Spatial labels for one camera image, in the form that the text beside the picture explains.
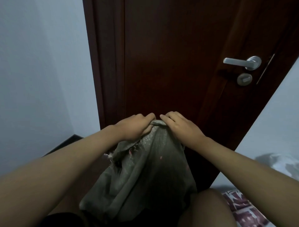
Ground person's right hand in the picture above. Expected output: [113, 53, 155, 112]
[159, 111, 207, 151]

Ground person's left hand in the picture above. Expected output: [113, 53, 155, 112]
[113, 113, 156, 142]

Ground green woven sack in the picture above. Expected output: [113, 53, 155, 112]
[79, 119, 198, 223]

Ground white bag with red print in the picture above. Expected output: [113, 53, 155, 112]
[221, 189, 276, 227]

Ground white plastic bag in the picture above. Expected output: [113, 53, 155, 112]
[256, 153, 299, 182]

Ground person's right forearm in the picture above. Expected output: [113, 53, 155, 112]
[198, 137, 299, 227]

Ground person's left forearm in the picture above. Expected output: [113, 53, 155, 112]
[0, 125, 122, 227]

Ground person's right leg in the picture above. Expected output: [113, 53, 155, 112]
[177, 188, 236, 227]

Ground person's leg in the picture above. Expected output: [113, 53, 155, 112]
[177, 188, 236, 227]
[48, 182, 83, 216]

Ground person's left leg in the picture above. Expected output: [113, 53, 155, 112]
[48, 182, 83, 216]

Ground dark baseboard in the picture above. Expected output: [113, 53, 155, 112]
[43, 134, 83, 157]

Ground dark brown wooden door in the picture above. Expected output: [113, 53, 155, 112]
[82, 0, 126, 129]

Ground silver thumb-turn lock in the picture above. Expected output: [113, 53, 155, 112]
[236, 73, 253, 87]

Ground silver door latch plate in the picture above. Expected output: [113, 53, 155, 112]
[256, 54, 276, 85]

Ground black shorts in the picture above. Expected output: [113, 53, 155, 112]
[37, 211, 89, 227]

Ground silver door handle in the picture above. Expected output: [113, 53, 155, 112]
[223, 56, 262, 71]

